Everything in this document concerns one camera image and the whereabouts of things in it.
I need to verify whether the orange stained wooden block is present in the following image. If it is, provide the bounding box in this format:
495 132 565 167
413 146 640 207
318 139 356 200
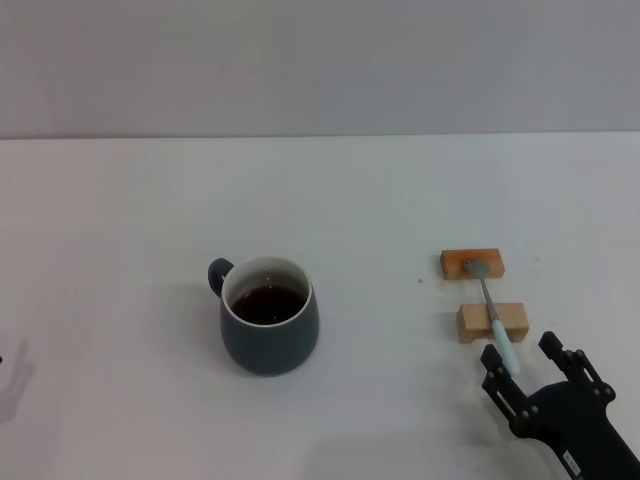
439 248 505 281

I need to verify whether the pale notched wooden block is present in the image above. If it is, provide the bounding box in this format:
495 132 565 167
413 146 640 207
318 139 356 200
456 302 530 345

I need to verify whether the blue handled metal spoon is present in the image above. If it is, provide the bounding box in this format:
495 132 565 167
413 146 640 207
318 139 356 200
462 258 521 376

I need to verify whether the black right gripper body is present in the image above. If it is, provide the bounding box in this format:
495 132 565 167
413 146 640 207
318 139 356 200
509 382 640 480

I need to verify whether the dark grey coffee cup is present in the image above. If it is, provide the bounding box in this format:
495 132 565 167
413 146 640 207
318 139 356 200
207 256 320 378

